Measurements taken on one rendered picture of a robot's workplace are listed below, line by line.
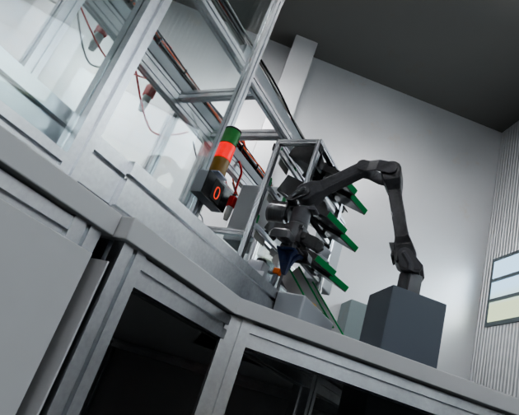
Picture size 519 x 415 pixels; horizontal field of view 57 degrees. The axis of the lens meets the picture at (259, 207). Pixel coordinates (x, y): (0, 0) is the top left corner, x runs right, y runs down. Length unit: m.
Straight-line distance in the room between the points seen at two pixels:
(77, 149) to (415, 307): 0.86
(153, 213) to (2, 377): 0.31
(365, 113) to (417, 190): 1.22
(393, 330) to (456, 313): 5.05
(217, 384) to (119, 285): 0.29
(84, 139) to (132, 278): 0.18
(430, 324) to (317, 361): 0.41
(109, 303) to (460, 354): 5.67
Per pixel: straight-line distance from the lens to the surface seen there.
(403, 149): 6.59
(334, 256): 3.37
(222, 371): 0.84
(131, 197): 0.72
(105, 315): 0.63
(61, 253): 0.58
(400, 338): 1.17
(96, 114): 0.63
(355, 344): 0.88
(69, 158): 0.61
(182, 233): 0.81
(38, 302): 0.57
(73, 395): 0.63
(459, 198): 6.70
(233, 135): 1.42
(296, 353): 0.87
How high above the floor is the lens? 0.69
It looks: 23 degrees up
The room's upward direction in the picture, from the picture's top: 19 degrees clockwise
